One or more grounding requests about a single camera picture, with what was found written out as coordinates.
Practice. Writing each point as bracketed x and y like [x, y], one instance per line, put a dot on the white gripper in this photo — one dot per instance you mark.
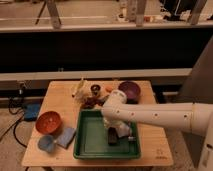
[121, 127]

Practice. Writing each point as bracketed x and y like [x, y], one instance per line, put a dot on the dark brown eraser block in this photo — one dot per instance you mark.
[112, 137]

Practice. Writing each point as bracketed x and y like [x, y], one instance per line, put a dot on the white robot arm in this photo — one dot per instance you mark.
[194, 118]

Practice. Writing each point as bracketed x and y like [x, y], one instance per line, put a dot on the green plastic tray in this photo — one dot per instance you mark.
[91, 140]

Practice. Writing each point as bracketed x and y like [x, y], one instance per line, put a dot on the small silver green tool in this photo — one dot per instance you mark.
[131, 138]

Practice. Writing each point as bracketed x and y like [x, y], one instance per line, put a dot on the purple bowl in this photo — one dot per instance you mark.
[132, 91]

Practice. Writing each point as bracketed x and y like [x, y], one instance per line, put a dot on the orange carrot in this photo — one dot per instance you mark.
[109, 89]

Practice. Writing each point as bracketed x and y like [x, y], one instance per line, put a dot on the small dark metal cup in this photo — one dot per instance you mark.
[95, 89]

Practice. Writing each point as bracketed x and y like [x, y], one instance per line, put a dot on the wooden table top board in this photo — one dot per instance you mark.
[155, 150]

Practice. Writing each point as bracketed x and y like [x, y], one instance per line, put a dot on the blue sponge cloth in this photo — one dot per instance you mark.
[66, 137]

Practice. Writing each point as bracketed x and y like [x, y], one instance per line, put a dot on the yellow banana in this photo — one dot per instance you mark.
[78, 87]

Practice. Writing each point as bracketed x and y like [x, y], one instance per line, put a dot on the orange red bowl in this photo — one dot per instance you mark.
[48, 122]

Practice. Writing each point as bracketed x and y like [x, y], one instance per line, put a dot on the blue plastic cup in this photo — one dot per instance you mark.
[46, 143]

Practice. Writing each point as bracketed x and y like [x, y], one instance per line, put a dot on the blue power box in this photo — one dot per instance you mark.
[31, 112]

